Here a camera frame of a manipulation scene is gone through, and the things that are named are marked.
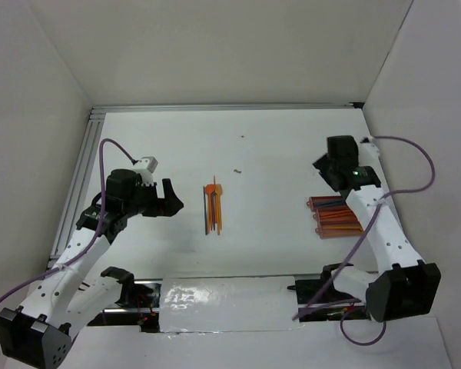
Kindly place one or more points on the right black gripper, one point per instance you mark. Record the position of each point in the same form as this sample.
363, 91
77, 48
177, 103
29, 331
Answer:
323, 164

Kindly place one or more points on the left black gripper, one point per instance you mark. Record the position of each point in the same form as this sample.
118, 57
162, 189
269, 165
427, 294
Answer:
172, 204

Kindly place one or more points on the blue spoon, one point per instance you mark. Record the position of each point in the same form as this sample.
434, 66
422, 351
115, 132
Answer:
327, 201

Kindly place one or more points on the orange spoon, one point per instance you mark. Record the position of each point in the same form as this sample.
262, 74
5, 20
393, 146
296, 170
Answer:
209, 191

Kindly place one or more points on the yellow fork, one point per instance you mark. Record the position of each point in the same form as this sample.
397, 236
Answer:
218, 193

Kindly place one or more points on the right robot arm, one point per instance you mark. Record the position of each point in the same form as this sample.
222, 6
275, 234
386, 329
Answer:
405, 285

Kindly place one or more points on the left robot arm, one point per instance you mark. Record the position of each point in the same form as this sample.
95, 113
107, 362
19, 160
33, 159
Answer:
41, 330

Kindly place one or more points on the pink top container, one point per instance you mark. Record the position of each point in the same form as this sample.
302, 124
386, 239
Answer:
313, 207

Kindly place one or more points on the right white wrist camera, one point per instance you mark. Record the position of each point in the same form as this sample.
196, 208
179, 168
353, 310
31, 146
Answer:
368, 151

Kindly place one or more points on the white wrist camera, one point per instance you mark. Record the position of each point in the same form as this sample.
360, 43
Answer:
144, 169
368, 151

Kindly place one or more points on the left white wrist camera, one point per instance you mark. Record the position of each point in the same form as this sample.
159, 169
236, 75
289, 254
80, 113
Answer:
144, 169

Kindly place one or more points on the aluminium frame rail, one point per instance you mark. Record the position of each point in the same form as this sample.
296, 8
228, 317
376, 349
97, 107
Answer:
99, 110

